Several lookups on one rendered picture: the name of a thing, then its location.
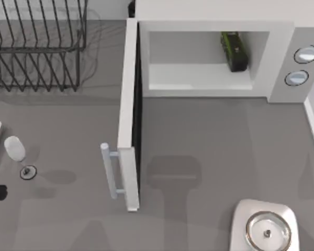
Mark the small black object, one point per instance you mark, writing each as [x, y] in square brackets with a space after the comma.
[131, 8]

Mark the white microwave door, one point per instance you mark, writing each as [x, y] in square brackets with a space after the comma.
[127, 104]

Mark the clear wine glass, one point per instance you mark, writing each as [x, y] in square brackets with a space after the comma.
[15, 151]

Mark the round microwave knob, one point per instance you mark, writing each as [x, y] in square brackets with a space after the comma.
[306, 54]
[296, 77]

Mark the white kitchen scale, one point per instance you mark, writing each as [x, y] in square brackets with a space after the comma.
[240, 225]

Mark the green and black bottle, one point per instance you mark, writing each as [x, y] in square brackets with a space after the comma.
[234, 52]

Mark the pale microwave oven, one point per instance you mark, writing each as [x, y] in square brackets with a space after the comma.
[204, 26]

